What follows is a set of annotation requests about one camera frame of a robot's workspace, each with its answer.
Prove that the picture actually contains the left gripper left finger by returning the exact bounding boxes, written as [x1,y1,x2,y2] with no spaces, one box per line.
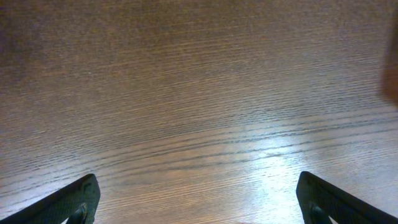
[1,174,101,224]

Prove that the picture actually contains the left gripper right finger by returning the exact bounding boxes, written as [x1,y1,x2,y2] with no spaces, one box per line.
[296,171,397,224]

